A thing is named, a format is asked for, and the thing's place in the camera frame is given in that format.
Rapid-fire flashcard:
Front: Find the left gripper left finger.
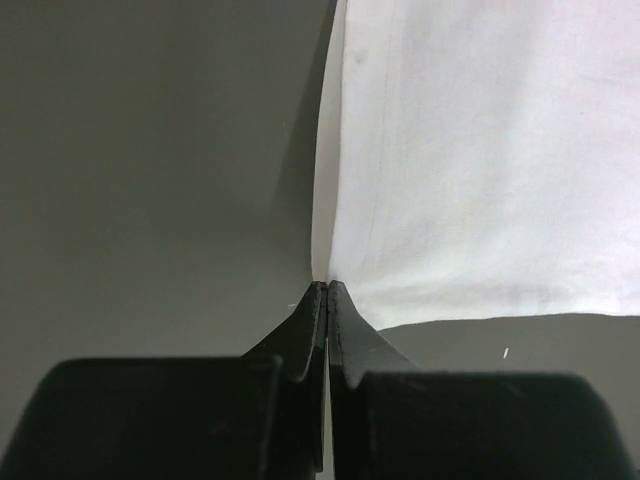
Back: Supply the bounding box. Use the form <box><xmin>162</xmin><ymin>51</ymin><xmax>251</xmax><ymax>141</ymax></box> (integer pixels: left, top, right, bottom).
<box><xmin>1</xmin><ymin>282</ymin><xmax>327</xmax><ymax>480</ymax></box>

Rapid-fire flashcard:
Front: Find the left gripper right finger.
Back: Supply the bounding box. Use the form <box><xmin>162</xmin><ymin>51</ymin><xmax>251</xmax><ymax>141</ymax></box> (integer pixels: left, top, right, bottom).
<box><xmin>327</xmin><ymin>281</ymin><xmax>639</xmax><ymax>479</ymax></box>

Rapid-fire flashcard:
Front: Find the white t-shirt red print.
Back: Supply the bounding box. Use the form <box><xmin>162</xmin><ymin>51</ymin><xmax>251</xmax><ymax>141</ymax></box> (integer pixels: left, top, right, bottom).
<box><xmin>311</xmin><ymin>1</ymin><xmax>639</xmax><ymax>329</ymax></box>

